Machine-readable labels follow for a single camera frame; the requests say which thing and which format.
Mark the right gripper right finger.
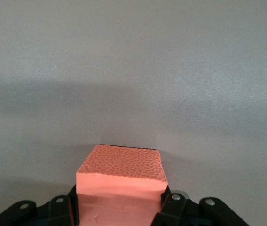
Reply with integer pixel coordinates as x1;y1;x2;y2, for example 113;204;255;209
151;185;251;226

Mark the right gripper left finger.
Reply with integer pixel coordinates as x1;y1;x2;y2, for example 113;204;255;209
0;183;80;226

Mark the orange foam block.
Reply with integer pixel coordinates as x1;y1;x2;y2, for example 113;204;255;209
75;144;168;226

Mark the table cover mat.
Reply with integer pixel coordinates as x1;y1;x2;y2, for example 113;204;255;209
0;0;267;226

